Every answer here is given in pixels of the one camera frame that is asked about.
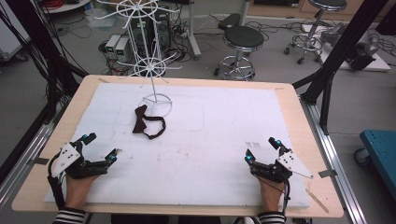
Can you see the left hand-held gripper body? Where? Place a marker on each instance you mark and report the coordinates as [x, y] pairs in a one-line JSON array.
[[73, 161]]

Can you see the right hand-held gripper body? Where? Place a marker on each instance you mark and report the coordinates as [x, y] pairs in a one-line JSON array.
[[274, 172]]

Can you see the dark red bow tie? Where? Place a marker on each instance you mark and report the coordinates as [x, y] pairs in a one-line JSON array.
[[139, 123]]

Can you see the person's right hand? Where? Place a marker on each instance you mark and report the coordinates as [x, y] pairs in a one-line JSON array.
[[272, 196]]

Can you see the person's left hand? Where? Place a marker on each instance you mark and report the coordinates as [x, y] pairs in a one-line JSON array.
[[77, 191]]

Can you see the grey tape strip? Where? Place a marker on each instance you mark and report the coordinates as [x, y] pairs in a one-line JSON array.
[[40, 160], [327, 173]]

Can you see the flat wooden stick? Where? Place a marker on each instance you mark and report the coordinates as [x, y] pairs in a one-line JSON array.
[[317, 200]]

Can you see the white foam mat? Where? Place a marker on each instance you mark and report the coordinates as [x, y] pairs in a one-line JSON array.
[[199, 146]]

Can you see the grey bench power supply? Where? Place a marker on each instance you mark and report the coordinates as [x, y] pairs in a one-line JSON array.
[[111, 45], [123, 49]]

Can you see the blue wheeled cart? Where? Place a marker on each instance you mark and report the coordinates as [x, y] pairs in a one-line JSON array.
[[381, 155]]

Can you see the black round stool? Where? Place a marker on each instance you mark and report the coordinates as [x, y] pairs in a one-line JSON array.
[[243, 39]]

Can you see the black computer tower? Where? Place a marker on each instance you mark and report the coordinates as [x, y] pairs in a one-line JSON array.
[[162, 31]]

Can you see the white floor board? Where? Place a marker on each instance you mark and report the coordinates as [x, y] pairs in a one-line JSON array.
[[379, 63]]

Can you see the grey metal table leg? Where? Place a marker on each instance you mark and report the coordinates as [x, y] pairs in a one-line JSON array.
[[193, 31]]

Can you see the grey round stool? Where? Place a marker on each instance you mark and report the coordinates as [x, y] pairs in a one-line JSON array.
[[327, 3]]

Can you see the aluminium rail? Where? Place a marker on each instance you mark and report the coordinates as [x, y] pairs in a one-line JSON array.
[[25, 161], [330, 161]]

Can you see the black metal frame post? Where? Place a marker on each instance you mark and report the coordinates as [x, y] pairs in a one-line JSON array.
[[342, 46], [46, 46]]

